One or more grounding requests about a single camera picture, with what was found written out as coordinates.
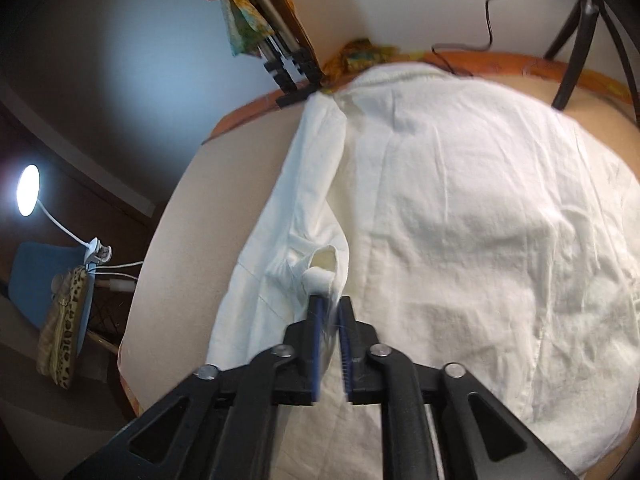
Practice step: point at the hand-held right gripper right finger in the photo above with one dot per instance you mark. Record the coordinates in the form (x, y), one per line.
(346, 350)

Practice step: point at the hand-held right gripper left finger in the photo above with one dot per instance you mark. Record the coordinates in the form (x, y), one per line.
(314, 340)

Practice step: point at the white shirt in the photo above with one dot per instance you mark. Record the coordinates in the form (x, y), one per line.
(450, 210)

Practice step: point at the leopard print bag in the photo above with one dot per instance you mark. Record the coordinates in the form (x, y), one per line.
(65, 330)

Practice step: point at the blue chair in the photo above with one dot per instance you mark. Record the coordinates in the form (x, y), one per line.
(35, 275)

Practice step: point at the silver and black tripod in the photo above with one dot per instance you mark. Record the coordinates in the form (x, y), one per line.
(280, 35)

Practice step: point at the colourful floral cloth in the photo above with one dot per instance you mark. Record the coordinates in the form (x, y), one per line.
(245, 25)

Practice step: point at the white desk lamp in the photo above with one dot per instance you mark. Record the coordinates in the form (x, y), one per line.
(27, 190)

